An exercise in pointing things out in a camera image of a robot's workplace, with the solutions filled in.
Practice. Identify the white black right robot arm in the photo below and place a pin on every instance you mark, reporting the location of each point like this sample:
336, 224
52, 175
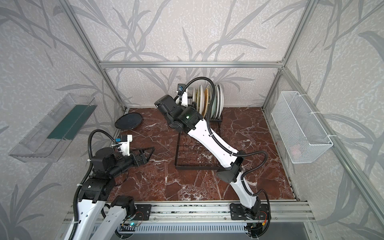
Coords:
190, 121

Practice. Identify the white wire mesh basket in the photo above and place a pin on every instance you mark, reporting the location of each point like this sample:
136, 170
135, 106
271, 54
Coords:
302, 134

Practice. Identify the black wire dish rack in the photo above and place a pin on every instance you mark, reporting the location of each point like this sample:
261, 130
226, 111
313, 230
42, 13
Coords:
192, 155

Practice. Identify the white plate green text rim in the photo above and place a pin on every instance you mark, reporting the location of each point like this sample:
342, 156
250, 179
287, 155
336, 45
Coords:
221, 105

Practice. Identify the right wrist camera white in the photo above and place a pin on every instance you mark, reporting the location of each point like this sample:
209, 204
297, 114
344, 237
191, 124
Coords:
182, 97

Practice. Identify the black round plate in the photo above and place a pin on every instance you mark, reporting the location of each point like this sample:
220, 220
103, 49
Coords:
129, 121

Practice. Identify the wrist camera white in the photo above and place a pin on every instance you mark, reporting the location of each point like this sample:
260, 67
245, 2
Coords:
182, 97
122, 144

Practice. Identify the orange woven round plate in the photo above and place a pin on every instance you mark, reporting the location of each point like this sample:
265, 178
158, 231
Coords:
206, 100

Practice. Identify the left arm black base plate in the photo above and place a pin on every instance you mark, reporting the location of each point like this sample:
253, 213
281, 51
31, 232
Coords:
143, 212

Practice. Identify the clear plastic wall bin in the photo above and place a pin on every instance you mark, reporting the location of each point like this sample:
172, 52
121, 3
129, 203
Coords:
49, 139

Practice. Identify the mint green flower plate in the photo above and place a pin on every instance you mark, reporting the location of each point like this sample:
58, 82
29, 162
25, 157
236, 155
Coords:
214, 107

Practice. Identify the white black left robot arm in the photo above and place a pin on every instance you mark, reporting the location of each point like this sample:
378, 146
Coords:
93, 218

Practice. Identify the white plate orange sunburst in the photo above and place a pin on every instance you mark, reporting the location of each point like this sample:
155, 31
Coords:
217, 101
190, 95

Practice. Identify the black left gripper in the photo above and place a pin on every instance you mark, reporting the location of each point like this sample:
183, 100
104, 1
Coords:
142, 160

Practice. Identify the yellow woven round plate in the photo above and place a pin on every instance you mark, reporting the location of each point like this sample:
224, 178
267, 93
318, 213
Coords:
194, 99

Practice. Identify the aluminium frame rail base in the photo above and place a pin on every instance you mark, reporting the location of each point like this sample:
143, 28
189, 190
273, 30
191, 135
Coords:
219, 212

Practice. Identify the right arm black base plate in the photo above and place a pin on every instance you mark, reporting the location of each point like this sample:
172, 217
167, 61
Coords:
240, 211

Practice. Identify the white plate green clover emblem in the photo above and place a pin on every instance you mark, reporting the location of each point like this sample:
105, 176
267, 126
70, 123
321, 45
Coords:
200, 99

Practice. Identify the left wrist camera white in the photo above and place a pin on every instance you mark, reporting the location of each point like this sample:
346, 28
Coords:
122, 144

